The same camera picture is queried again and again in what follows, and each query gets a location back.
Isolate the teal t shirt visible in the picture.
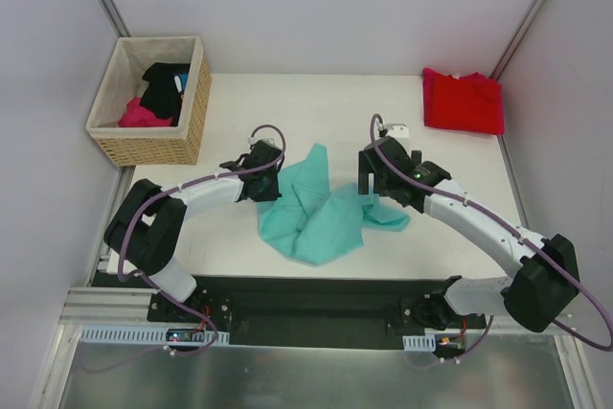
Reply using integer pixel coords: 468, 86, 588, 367
257, 144, 411, 266

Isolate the red t shirt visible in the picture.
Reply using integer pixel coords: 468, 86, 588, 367
422, 68, 506, 136

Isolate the woven wicker basket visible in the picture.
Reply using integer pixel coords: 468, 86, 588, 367
86, 35, 212, 167

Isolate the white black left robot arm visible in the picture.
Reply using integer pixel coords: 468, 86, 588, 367
103, 140, 284, 322

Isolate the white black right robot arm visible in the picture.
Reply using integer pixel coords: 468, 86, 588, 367
358, 136, 579, 332

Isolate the black t shirt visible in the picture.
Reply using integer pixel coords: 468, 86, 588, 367
141, 62, 191, 126

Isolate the magenta t shirt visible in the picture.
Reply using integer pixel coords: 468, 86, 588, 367
118, 97, 172, 128

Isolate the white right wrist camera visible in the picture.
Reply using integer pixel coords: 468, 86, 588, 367
376, 124, 410, 139

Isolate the right white cable duct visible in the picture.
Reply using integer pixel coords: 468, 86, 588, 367
402, 333, 437, 352

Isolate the white cable duct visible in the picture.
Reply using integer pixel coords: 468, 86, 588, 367
402, 333, 437, 352
80, 326, 230, 347

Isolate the aluminium rail left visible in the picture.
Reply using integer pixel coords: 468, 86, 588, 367
60, 286, 154, 324

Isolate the left white cable duct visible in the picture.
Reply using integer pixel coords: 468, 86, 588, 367
80, 326, 230, 347

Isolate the right aluminium frame post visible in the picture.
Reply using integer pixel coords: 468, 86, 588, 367
489, 0, 550, 80

